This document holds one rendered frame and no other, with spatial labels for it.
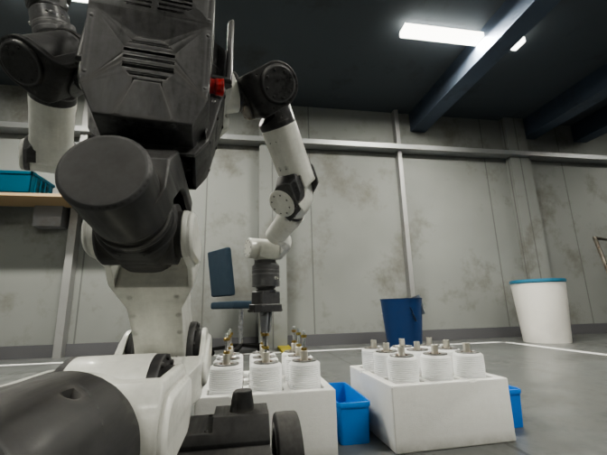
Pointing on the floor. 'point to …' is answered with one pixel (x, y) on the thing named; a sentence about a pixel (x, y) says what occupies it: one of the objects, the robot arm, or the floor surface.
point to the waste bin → (403, 320)
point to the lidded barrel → (543, 310)
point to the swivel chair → (224, 271)
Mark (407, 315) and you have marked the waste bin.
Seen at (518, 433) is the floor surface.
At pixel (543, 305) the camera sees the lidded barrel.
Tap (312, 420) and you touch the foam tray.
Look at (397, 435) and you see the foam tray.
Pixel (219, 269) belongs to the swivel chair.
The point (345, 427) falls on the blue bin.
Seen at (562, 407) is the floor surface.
